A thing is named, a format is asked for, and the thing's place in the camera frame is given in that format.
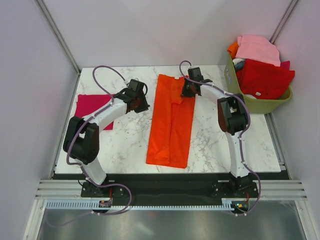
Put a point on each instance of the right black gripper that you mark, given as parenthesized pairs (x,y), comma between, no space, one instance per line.
(184,93)

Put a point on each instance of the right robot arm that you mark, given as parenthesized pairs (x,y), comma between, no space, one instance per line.
(234,120)

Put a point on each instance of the teal garment in basket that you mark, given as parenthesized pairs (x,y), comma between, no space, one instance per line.
(239,66)

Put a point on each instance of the white garment in basket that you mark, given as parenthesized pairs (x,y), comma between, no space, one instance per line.
(236,61)

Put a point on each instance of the orange garment in basket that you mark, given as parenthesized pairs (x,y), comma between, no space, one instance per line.
(233,49)

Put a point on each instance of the right aluminium rail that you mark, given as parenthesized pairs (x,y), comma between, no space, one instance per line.
(275,137)

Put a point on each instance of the orange t shirt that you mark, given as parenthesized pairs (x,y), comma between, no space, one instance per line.
(171,126)

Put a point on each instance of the red t shirt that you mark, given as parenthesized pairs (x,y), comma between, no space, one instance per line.
(263,80)

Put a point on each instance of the olive green laundry basket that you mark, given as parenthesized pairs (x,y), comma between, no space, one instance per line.
(255,106)

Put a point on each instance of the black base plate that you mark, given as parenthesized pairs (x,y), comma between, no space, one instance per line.
(168,189)

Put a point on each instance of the white slotted cable duct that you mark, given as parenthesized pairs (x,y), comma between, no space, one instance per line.
(99,205)

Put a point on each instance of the right aluminium frame post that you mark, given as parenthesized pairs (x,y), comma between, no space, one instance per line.
(283,20)

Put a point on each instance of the aluminium frame post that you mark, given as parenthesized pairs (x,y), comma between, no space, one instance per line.
(58,35)
(283,20)

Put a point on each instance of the magenta garment in basket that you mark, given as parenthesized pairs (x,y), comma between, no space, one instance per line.
(285,65)

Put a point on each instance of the magenta t shirt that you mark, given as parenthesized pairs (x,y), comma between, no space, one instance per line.
(89,103)

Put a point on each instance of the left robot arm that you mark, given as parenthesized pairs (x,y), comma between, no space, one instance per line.
(82,138)

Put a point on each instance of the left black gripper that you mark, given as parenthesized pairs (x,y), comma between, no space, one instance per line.
(144,106)

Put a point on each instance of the pink t shirt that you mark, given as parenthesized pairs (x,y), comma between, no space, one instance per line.
(258,48)

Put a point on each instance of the left aluminium frame post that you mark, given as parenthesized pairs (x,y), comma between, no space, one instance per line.
(58,35)

